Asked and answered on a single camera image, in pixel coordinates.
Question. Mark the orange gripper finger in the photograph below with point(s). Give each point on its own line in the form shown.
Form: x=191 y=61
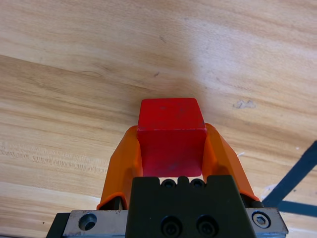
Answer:
x=119 y=168
x=223 y=158

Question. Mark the black tape square outline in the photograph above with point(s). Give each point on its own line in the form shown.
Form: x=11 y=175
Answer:
x=292 y=178

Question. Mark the red wooden cube block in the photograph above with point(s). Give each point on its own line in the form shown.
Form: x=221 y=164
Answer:
x=171 y=143

